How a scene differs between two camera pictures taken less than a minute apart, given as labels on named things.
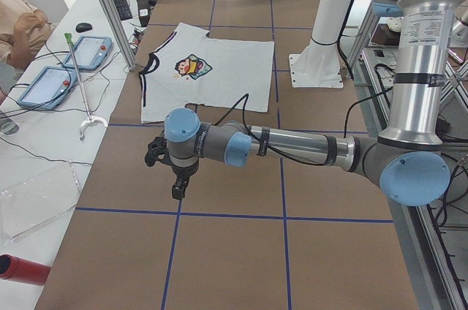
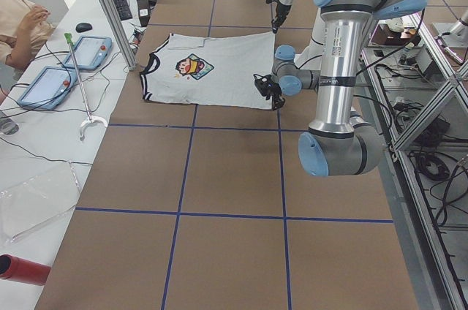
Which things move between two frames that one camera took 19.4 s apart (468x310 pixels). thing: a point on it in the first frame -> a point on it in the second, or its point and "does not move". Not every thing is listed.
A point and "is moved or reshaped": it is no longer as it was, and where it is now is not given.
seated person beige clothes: x=23 y=30 does not move
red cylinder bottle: x=14 y=267 does not move
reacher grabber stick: x=91 y=118 does not move
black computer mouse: x=83 y=26 does not move
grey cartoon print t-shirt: x=189 y=69 is moved or reshaped
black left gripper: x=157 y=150 -> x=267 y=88
